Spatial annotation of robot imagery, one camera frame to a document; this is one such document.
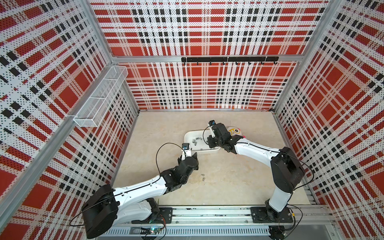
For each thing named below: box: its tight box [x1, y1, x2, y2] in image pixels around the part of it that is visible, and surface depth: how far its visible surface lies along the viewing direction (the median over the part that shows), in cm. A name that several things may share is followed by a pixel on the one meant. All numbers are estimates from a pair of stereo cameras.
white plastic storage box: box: [184, 129, 221, 154], surface depth 102 cm
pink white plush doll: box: [227, 126, 246, 139], surface depth 100 cm
